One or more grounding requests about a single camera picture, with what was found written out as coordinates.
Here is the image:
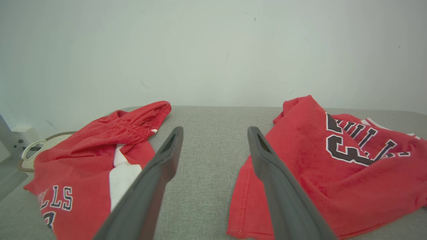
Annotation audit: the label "beige basket with handle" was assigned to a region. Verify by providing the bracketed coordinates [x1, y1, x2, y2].
[17, 131, 78, 173]

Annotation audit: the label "white plastic box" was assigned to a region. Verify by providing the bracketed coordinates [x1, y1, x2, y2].
[12, 126, 40, 149]

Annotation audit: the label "red Bulls jersey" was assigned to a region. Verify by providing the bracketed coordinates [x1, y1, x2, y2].
[227, 95, 427, 240]

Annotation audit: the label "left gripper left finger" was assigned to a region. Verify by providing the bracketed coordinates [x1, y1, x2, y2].
[93, 126, 184, 240]

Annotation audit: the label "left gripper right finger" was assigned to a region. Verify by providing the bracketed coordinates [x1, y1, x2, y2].
[248, 126, 337, 240]

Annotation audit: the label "red Bulls shorts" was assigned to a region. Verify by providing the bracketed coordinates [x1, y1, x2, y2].
[23, 101, 172, 240]

